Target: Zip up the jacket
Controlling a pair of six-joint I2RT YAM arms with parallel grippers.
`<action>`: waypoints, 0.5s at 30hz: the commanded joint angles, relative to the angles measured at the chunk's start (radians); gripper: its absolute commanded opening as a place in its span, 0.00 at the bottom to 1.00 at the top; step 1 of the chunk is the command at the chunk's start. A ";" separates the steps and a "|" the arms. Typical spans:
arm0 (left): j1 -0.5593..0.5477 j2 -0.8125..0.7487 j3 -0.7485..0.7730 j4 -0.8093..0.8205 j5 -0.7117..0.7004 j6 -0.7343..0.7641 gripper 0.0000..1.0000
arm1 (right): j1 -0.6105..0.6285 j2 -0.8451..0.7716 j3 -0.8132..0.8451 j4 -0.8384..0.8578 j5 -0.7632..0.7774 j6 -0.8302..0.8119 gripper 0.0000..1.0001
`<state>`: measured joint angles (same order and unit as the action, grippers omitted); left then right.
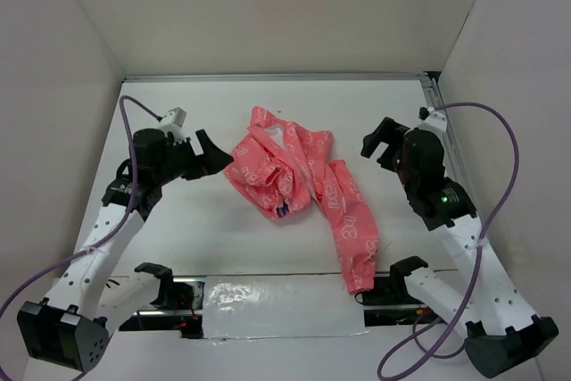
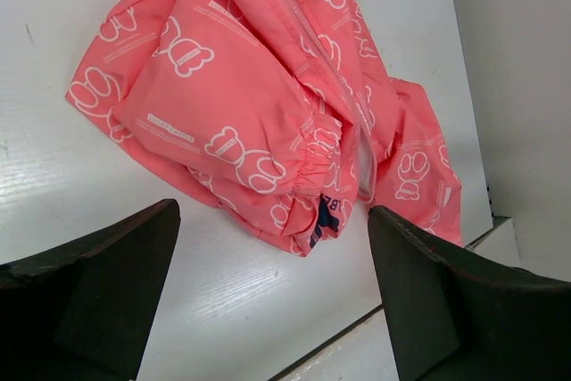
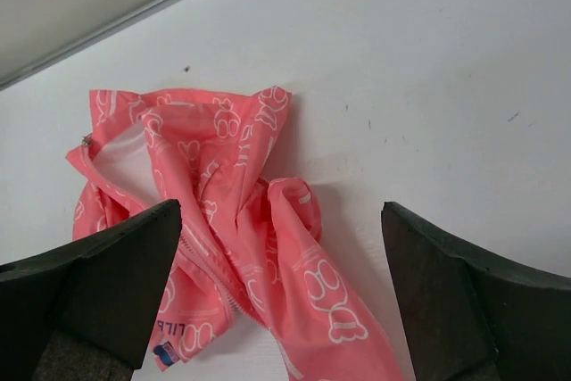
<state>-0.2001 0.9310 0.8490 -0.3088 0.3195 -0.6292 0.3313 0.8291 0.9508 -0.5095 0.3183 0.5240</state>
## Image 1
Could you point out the pink patterned jacket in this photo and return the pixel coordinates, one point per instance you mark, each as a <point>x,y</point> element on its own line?
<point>283,168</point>

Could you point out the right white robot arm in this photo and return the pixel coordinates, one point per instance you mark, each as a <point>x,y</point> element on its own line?
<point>498,327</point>

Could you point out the clear shiny tape patch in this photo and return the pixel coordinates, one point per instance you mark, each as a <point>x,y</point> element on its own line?
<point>292,306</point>

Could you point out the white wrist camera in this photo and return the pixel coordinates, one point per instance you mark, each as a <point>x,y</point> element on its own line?
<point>174,117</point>
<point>432,120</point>

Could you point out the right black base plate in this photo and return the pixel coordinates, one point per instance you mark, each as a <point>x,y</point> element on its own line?
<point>383,306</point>

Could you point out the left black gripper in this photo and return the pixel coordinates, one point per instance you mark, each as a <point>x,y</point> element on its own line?
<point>216,159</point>

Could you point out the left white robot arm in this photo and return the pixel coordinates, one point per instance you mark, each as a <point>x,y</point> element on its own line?
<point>74,323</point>

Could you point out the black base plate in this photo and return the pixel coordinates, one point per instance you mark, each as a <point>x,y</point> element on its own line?
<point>383,306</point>
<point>182,312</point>

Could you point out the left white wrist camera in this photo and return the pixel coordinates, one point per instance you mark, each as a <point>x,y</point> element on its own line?
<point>174,117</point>

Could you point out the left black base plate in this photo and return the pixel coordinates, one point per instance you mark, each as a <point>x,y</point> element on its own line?
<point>182,312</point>

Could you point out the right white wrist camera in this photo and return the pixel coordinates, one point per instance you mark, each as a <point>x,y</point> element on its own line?
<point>432,120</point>

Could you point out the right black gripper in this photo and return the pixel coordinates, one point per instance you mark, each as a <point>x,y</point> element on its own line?
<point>389,131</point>

